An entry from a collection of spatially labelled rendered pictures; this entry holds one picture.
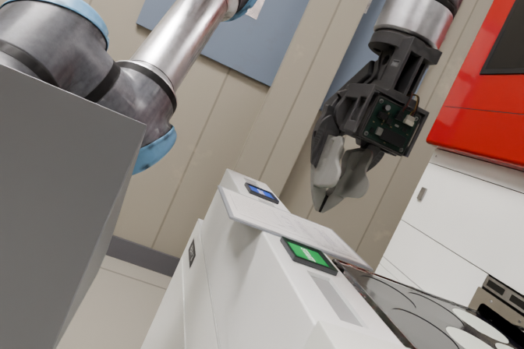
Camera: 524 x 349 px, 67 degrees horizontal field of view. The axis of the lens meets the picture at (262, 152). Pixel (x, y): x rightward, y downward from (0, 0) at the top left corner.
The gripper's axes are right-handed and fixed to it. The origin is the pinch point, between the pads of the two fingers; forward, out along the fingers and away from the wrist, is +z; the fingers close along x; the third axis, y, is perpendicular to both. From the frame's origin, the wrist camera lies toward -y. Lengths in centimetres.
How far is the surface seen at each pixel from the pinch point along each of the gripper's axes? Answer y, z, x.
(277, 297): 10.4, 8.7, -4.8
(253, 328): 8.5, 13.4, -4.8
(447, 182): -51, -11, 58
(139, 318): -133, 102, 6
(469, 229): -37, -2, 58
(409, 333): 0.0, 12.4, 20.6
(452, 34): -178, -100, 119
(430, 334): -2.0, 12.5, 25.8
